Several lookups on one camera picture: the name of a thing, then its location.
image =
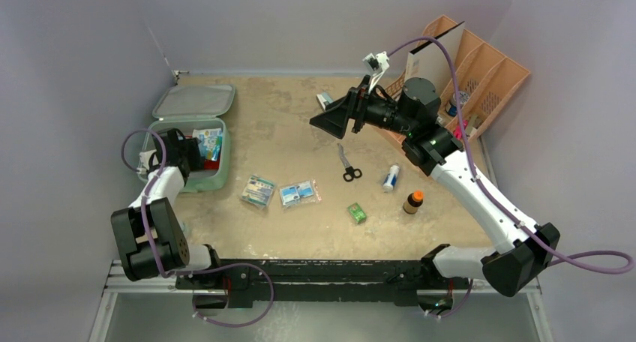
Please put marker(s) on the brown bottle orange cap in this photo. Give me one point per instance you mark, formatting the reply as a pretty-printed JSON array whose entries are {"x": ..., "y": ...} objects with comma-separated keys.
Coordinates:
[{"x": 413, "y": 202}]

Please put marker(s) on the green white mask packet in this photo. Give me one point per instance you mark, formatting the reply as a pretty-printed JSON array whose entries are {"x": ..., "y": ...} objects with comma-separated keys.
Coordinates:
[{"x": 258, "y": 191}]

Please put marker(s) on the green small medicine box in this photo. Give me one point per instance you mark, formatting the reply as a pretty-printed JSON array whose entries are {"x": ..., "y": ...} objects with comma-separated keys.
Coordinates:
[{"x": 357, "y": 213}]

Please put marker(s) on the clear zip bag of pads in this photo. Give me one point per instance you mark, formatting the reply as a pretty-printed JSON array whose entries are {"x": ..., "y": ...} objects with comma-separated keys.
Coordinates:
[{"x": 299, "y": 193}]

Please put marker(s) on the white blue bandage roll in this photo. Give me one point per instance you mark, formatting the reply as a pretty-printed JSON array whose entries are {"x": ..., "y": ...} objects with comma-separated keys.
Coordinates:
[{"x": 391, "y": 178}]

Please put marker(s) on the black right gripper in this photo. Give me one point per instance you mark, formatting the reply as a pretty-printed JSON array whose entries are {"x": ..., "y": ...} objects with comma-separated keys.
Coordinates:
[{"x": 355, "y": 110}]

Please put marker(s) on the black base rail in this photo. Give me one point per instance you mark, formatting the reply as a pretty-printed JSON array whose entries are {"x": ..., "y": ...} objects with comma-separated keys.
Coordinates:
[{"x": 404, "y": 283}]

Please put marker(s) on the white folder in organizer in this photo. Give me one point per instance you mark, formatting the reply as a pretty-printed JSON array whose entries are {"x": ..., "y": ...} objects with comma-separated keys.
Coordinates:
[{"x": 428, "y": 61}]

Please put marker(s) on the pink marker in organizer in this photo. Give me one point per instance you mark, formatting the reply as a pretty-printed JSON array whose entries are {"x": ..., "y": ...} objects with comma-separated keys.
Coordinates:
[{"x": 460, "y": 128}]

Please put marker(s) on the mint green storage case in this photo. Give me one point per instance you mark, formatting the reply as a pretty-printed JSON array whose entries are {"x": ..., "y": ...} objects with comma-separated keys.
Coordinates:
[{"x": 198, "y": 107}]

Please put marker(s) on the blue white wipes packet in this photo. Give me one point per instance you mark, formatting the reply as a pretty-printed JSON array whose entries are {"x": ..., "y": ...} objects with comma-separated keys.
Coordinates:
[{"x": 209, "y": 142}]

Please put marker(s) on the red first aid pouch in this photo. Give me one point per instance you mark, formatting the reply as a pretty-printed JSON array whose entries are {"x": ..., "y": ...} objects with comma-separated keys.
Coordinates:
[{"x": 211, "y": 164}]

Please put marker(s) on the black handled medical scissors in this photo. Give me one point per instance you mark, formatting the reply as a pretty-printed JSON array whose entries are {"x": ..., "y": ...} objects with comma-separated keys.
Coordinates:
[{"x": 350, "y": 173}]

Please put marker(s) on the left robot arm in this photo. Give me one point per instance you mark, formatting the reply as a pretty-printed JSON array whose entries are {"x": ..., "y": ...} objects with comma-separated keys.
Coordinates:
[{"x": 150, "y": 240}]

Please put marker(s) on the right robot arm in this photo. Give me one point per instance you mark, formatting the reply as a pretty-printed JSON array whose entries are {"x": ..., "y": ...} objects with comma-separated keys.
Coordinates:
[{"x": 516, "y": 255}]

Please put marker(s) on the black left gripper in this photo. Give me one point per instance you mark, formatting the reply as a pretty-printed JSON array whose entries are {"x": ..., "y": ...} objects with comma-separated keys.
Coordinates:
[{"x": 190, "y": 147}]

